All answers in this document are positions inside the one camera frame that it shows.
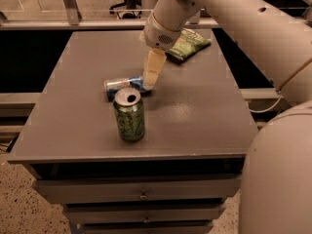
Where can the middle drawer with knob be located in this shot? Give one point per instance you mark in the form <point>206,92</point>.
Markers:
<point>145,214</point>

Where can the grey metal railing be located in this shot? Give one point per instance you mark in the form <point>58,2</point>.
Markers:
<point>27,14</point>

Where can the green chip bag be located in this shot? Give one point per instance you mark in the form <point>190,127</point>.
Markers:
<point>188,44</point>

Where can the top drawer with knob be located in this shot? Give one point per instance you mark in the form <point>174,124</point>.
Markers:
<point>85,191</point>

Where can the bottom drawer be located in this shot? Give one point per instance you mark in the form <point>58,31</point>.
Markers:
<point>196,227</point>

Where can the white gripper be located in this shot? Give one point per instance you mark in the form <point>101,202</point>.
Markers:
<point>158,33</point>

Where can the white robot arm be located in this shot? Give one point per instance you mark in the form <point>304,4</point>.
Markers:
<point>276,188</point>

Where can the grey drawer cabinet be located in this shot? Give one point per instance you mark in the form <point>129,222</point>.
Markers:
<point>159,163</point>

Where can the drawer with knob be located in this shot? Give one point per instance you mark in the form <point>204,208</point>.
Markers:
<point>145,214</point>
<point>85,191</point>

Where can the blue silver redbull can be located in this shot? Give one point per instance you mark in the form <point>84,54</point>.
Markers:
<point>112,86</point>

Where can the green soda can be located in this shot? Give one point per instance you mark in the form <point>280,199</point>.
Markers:
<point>128,107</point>

